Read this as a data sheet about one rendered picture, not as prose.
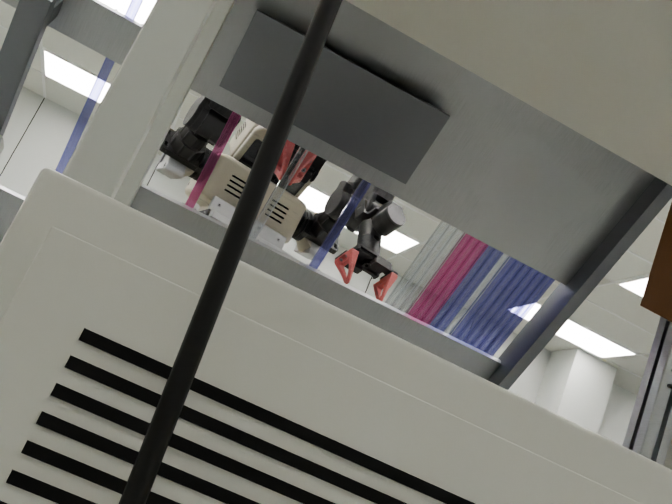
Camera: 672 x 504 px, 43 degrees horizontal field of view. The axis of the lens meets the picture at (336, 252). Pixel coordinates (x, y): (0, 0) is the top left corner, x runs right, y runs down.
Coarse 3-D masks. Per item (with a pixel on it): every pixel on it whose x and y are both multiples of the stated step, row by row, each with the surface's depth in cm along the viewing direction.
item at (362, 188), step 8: (360, 184) 129; (368, 184) 128; (360, 192) 129; (352, 200) 130; (360, 200) 130; (344, 208) 131; (352, 208) 131; (344, 216) 131; (336, 224) 132; (344, 224) 132; (336, 232) 133; (328, 240) 134; (320, 248) 135; (328, 248) 134; (320, 256) 135; (312, 264) 136
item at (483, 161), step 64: (256, 0) 115; (256, 64) 115; (320, 64) 115; (384, 64) 118; (448, 64) 118; (320, 128) 119; (384, 128) 119; (448, 128) 122; (512, 128) 122; (448, 192) 127; (512, 192) 127; (576, 192) 126; (640, 192) 126; (512, 256) 132; (576, 256) 132
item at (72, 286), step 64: (192, 0) 52; (320, 0) 49; (384, 0) 87; (448, 0) 83; (512, 0) 79; (576, 0) 76; (640, 0) 73; (128, 64) 50; (192, 64) 80; (512, 64) 89; (576, 64) 85; (640, 64) 81; (128, 128) 50; (576, 128) 95; (640, 128) 90; (128, 192) 76; (256, 192) 45; (64, 256) 46; (64, 320) 45; (128, 320) 46; (192, 320) 43; (0, 384) 44; (64, 384) 45; (128, 384) 46; (192, 384) 47; (256, 384) 48; (320, 384) 49; (384, 384) 50; (0, 448) 43; (64, 448) 44; (128, 448) 45; (192, 448) 46; (256, 448) 47; (320, 448) 48; (384, 448) 50; (448, 448) 51; (512, 448) 52
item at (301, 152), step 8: (296, 152) 127; (304, 152) 127; (296, 160) 127; (288, 168) 128; (296, 168) 128; (288, 176) 129; (280, 184) 130; (288, 184) 130; (272, 192) 131; (280, 192) 130; (272, 200) 131; (264, 208) 132; (272, 208) 132; (264, 216) 133; (256, 224) 133; (264, 224) 133; (256, 232) 134
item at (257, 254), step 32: (160, 192) 131; (192, 224) 132; (224, 224) 133; (256, 256) 135; (288, 256) 135; (320, 288) 137; (352, 288) 137; (384, 320) 140; (416, 320) 140; (448, 352) 142; (480, 352) 142
